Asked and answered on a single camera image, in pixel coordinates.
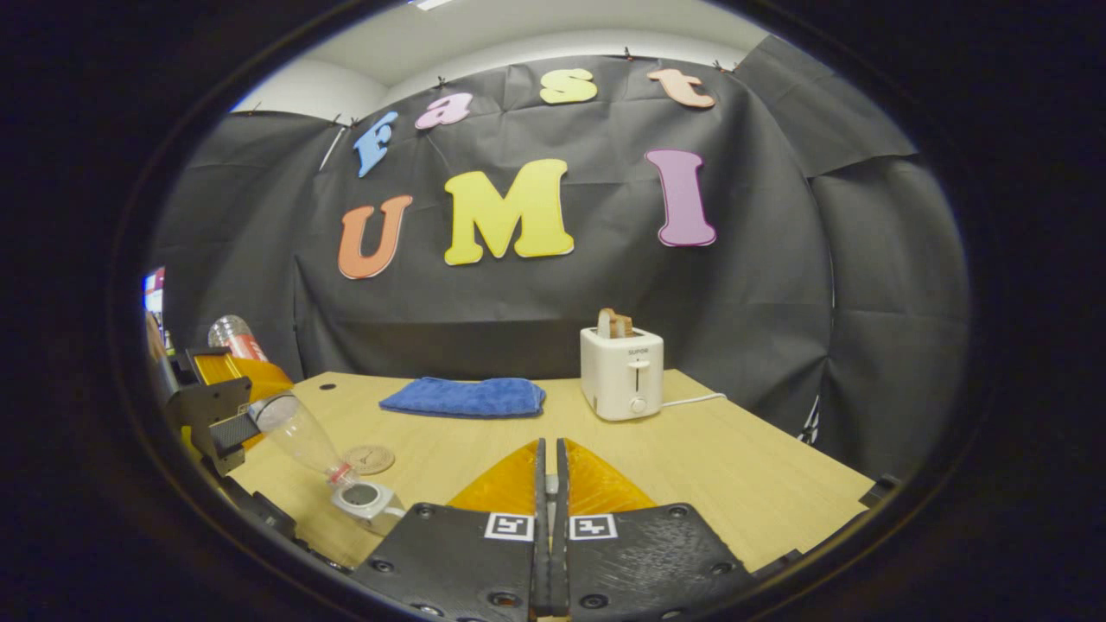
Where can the white toaster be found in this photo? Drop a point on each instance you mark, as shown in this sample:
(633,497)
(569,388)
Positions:
(620,376)

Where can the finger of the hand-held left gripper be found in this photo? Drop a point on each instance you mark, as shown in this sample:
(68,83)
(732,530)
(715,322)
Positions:
(251,371)
(216,419)

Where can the black backdrop cloth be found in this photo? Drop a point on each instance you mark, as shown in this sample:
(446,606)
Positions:
(734,302)

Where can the round wooden coaster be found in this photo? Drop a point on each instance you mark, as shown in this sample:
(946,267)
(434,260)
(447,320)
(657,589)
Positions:
(373,460)

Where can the blue folded towel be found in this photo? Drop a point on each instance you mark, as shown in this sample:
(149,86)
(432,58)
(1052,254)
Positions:
(467,397)

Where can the clear plastic water bottle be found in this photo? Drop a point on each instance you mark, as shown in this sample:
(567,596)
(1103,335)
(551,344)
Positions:
(302,436)

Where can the white teacup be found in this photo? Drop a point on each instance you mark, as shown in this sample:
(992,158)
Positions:
(367,501)

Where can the toasted bread slice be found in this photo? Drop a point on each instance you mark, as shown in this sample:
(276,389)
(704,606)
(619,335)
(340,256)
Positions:
(615,324)

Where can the computer monitor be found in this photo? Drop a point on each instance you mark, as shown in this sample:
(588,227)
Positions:
(154,294)

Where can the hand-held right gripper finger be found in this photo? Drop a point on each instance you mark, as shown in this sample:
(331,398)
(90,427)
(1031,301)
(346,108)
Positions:
(560,561)
(542,561)

